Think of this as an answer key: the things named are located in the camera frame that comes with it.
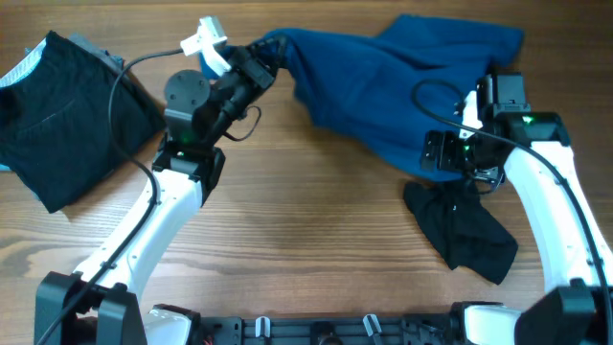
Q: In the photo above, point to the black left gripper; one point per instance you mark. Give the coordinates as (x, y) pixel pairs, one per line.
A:
(257, 67)

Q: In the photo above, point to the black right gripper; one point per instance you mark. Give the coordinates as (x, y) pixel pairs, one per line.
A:
(439, 151)

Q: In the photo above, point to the blue polo shirt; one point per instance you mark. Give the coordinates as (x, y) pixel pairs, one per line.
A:
(360, 86)

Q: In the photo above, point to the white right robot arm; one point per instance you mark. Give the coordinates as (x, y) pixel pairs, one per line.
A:
(533, 151)

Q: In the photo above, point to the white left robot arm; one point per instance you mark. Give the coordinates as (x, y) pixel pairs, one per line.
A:
(99, 302)

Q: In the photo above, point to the crumpled black garment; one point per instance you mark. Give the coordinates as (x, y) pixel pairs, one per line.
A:
(464, 233)

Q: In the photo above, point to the folded black shirt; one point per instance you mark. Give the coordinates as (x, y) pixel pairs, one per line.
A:
(61, 113)

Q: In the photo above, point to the folded grey garment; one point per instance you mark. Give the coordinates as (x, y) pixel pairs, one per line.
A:
(96, 50)

